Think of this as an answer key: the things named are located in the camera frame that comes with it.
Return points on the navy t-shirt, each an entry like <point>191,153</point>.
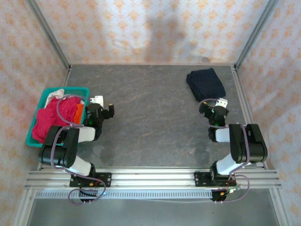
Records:
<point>207,82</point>

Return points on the red t-shirt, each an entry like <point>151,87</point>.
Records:
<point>47,117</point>

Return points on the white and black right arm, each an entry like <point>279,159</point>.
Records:
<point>254,146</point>

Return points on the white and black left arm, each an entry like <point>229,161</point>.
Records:
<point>70,146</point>

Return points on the orange t-shirt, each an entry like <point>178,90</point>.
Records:
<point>78,114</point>

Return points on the teal plastic basket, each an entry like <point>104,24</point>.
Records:
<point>80,91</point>

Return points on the white flower print t-shirt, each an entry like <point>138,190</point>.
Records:
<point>56,93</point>

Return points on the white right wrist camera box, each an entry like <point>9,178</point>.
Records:
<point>222,102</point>

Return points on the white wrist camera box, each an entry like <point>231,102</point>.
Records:
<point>222,102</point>
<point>98,100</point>

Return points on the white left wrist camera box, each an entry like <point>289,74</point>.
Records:
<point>98,100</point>

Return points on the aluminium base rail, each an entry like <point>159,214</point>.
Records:
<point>152,179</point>

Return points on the aluminium frame post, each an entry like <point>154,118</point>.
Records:
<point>49,35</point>
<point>256,33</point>

